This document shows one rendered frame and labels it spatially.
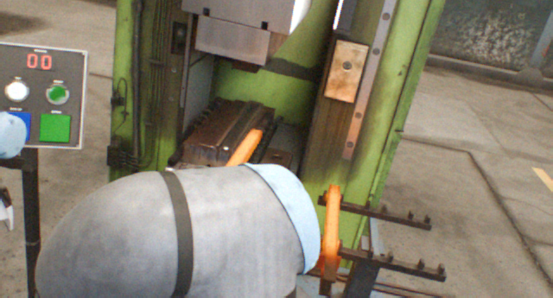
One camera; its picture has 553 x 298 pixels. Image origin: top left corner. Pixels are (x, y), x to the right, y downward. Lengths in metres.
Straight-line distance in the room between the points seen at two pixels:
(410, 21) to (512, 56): 6.53
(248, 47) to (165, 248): 0.97
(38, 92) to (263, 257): 1.12
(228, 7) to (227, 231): 0.95
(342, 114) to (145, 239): 1.13
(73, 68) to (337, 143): 0.80
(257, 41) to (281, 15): 0.09
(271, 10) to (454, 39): 6.41
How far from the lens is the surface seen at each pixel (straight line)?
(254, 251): 0.43
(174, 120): 1.62
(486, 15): 7.64
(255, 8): 1.29
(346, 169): 1.55
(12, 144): 0.91
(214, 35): 1.34
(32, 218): 1.76
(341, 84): 1.43
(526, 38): 7.91
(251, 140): 1.22
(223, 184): 0.44
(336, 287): 1.46
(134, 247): 0.40
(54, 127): 1.45
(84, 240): 0.42
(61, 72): 1.47
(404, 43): 1.43
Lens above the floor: 1.65
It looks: 25 degrees down
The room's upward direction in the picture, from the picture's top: 12 degrees clockwise
